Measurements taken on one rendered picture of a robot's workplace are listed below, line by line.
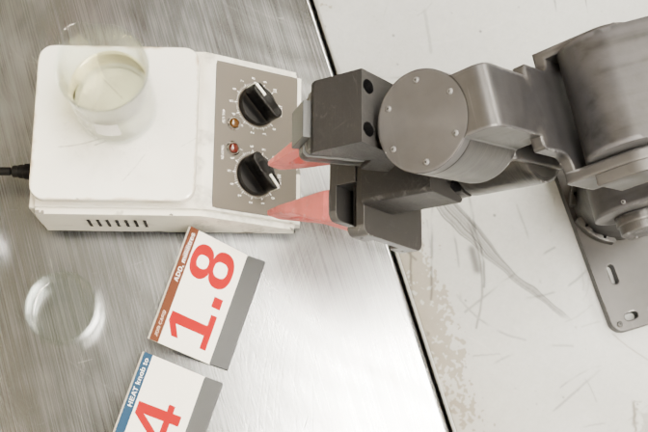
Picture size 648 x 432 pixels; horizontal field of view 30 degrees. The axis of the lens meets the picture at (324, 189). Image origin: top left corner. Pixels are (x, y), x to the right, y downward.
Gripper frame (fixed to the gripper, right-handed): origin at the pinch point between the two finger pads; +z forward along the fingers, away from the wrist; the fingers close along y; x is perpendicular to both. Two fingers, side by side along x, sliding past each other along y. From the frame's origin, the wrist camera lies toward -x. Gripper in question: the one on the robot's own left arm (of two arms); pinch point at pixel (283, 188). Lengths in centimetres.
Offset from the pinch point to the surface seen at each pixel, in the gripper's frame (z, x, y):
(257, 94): 5.9, 4.0, -9.3
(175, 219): 11.3, 1.2, 0.3
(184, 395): 13.4, 5.1, 12.9
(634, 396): -12.6, 27.9, 12.4
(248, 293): 10.3, 8.5, 4.9
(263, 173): 5.6, 4.6, -3.2
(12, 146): 25.4, -3.4, -6.9
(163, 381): 13.6, 3.0, 12.0
